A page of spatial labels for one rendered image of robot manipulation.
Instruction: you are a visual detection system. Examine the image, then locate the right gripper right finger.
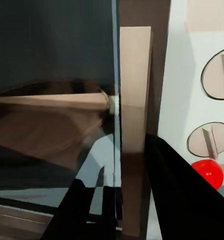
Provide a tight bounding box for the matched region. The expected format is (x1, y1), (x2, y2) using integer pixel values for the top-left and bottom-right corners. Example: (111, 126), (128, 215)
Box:
(144, 133), (224, 240)

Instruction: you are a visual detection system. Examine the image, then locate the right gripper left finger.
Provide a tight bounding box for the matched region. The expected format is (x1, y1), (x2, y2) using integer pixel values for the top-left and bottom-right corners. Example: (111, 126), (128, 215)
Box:
(40, 133), (116, 240)

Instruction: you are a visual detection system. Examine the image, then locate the microwave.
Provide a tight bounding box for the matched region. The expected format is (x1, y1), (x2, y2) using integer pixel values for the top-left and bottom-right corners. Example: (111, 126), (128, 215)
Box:
(0, 0), (224, 240)

